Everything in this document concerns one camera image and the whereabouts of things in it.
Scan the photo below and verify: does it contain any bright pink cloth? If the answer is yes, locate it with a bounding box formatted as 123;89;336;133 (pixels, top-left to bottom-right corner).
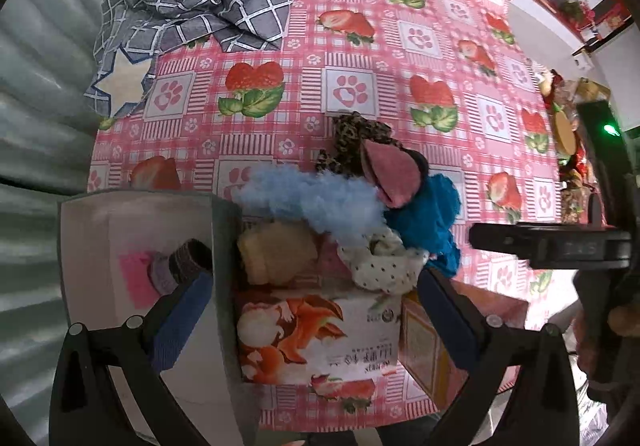
119;251;161;311

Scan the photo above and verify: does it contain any purple knit sock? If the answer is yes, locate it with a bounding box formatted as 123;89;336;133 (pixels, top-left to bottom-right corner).
148;251;180;297

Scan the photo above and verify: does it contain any pink and navy knit sock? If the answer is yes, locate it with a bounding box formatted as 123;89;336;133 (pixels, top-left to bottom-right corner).
362;140;430;208

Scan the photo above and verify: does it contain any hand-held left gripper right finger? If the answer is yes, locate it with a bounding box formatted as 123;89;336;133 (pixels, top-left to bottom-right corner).
416;269;608;446

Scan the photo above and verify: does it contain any grey checked star cloth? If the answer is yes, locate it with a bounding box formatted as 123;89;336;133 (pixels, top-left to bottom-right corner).
82;0;298;118

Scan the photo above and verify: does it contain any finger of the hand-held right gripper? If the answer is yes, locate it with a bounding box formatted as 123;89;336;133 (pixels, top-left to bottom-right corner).
469;222;632;271

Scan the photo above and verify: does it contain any pink strawberry printed tablecloth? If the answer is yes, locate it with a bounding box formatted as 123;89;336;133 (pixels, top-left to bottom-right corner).
87;0;563;432

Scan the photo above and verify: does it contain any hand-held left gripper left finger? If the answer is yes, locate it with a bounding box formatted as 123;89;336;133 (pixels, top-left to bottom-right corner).
48;270;216;446

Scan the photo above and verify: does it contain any white cardboard box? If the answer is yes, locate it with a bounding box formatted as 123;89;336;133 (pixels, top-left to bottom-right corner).
57;191;261;446

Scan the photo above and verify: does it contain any yellow lid jar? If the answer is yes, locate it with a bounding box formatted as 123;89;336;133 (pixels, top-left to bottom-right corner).
550;109;581;157

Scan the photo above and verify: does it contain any fox printed pink box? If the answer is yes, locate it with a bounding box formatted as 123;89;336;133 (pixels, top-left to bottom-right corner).
232;216;529;411

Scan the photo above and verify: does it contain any dark brown ribbed sock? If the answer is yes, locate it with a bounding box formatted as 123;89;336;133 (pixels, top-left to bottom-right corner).
168;239;215;284

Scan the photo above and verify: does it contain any person's right hand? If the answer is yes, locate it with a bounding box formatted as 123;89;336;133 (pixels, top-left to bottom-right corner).
607;306;640;338

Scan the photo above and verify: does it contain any teal blue scrunchie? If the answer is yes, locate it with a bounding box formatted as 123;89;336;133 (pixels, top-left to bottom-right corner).
385;173;463;277

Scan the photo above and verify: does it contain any pile of snack packets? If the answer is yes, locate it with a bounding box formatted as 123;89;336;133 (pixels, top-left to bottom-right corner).
537;69;612;227

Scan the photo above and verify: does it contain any white polka dot scrunchie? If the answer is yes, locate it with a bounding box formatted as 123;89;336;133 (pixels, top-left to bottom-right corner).
337;229;430;294

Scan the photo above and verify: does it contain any light blue fluffy scrunchie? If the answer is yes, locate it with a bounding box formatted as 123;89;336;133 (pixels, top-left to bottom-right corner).
232;165;386;247

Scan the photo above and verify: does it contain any pink soft cloth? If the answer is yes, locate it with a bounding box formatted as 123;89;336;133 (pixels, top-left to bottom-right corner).
317;239;356;279

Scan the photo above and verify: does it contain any beige folded sock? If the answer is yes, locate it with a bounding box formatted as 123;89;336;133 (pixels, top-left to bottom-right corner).
236;221;319;286

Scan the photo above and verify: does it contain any leopard print scrunchie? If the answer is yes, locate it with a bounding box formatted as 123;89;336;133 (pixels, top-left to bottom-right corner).
315;111;401;177

